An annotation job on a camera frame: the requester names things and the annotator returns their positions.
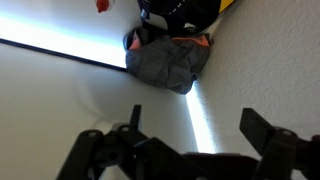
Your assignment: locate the yellow and black marker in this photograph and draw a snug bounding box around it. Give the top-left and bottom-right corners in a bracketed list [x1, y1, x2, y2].
[137, 0, 238, 38]

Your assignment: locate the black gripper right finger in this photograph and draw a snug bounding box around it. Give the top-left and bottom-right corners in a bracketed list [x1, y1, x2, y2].
[239, 107, 320, 180]

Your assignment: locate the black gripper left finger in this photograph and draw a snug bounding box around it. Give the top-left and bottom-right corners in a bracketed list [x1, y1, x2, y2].
[56, 104, 188, 180]

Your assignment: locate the grey shirt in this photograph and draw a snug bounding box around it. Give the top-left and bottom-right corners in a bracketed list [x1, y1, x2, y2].
[123, 26, 212, 95]

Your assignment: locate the white bottle red cap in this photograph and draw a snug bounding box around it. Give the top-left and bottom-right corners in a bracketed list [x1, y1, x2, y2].
[94, 0, 117, 14]

